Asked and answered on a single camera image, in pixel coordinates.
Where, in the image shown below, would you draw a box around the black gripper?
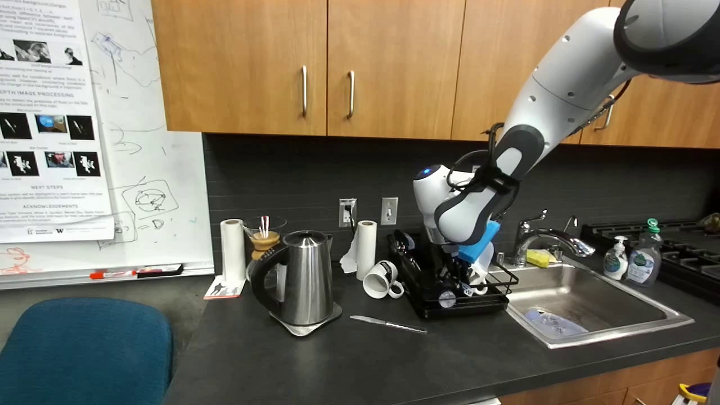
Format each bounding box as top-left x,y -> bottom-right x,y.
436,243 -> 476,284

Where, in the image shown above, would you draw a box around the clear plastic food container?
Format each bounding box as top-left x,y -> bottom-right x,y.
476,239 -> 503,278

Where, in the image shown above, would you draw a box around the plain white mug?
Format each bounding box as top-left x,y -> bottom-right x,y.
360,256 -> 408,301

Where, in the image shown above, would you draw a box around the chrome sink faucet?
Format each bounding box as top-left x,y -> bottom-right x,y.
513,210 -> 584,266

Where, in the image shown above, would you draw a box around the yellow sponge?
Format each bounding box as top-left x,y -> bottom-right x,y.
525,248 -> 560,271

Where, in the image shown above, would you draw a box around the white paper towel roll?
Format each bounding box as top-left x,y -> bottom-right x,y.
219,217 -> 248,290
338,218 -> 381,282

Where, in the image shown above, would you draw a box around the clear lid blue tabs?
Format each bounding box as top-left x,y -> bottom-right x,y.
522,305 -> 593,344

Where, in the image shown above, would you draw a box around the stainless steel sink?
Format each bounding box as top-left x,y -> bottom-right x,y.
490,256 -> 695,352

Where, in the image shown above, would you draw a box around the stainless steel electric kettle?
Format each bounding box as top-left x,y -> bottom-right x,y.
245,227 -> 336,329

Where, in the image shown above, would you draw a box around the white pump soap bottle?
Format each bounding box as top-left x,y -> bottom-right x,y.
602,235 -> 630,282

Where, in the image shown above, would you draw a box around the wooden lower cabinet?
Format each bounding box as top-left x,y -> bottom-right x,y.
499,346 -> 720,405

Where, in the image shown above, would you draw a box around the dish soap bottle green cap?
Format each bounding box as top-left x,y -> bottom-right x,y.
625,217 -> 663,289

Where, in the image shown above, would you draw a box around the glass jar with brown band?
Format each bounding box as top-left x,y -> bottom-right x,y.
248,215 -> 284,264

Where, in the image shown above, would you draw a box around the white and red packet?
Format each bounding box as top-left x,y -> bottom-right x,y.
203,275 -> 245,301

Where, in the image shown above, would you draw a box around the black stove top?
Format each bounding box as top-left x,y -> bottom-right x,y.
580,211 -> 720,306

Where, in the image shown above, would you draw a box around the yellow and purple object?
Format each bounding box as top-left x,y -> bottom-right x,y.
670,380 -> 711,405

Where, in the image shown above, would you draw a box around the whiteboard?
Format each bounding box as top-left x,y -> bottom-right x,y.
0,0 -> 216,290

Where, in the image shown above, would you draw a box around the black whiteboard eraser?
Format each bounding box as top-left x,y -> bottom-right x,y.
136,262 -> 188,278

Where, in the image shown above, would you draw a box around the red marker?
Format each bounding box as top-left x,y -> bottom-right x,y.
89,269 -> 141,282

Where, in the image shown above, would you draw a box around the white research poster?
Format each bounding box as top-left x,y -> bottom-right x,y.
0,0 -> 117,245

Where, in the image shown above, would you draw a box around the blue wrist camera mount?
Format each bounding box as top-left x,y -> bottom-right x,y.
454,218 -> 504,266

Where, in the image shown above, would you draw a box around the black wire drying rack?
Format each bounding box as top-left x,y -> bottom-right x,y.
390,227 -> 522,322

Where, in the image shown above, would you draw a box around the wall outlet plate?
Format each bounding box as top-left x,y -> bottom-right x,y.
378,196 -> 400,227
338,196 -> 360,230

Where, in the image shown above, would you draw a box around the silver cabinet door handle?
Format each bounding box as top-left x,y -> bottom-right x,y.
297,63 -> 311,119
596,93 -> 622,130
345,67 -> 359,121

